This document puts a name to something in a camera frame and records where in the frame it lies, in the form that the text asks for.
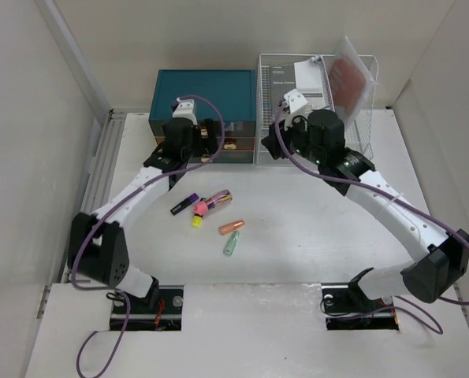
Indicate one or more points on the orange translucent capsule tube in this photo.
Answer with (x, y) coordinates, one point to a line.
(231, 227)

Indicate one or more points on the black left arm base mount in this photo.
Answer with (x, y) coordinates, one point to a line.
(161, 314)

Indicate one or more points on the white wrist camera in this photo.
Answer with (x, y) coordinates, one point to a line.
(184, 108)
(294, 103)

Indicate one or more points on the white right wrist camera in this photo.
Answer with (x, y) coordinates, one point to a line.
(294, 103)

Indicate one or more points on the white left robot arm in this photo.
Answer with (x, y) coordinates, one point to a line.
(97, 244)

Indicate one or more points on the grey Canon setup guide booklet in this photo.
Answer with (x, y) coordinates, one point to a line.
(308, 77)

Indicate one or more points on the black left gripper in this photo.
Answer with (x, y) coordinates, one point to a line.
(206, 145)

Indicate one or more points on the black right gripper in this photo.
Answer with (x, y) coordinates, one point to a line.
(297, 122)

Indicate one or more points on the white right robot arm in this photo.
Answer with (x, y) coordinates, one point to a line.
(438, 255)

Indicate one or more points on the teal drawer organizer box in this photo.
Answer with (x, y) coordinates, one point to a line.
(233, 93)

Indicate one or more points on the white wire mesh file rack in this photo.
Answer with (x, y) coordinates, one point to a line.
(357, 137)

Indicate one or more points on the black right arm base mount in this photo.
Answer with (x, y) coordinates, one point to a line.
(347, 308)

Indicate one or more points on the pink yellow highlighter marker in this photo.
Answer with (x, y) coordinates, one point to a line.
(200, 209)

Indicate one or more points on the black purple highlighter marker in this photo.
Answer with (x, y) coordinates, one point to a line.
(181, 206)

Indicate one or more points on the green translucent capsule tube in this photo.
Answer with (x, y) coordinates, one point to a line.
(231, 244)

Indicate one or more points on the colourful pen bundle pouch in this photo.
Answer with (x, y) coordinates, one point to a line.
(219, 198)

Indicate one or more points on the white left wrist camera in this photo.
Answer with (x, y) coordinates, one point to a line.
(184, 108)

